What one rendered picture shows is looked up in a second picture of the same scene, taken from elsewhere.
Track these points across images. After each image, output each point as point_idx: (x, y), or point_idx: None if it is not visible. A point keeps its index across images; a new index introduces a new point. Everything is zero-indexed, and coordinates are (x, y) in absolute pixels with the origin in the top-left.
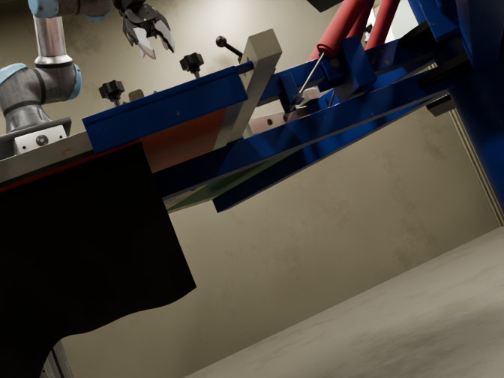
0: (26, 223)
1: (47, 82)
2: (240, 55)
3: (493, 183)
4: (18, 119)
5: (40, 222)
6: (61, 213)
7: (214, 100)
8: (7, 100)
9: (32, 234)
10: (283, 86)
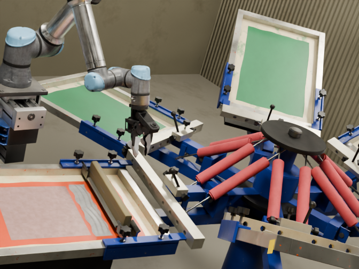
0: (50, 263)
1: (43, 52)
2: (175, 181)
3: (228, 259)
4: (15, 76)
5: (56, 263)
6: (67, 262)
7: (162, 251)
8: (14, 59)
9: (49, 268)
10: (182, 201)
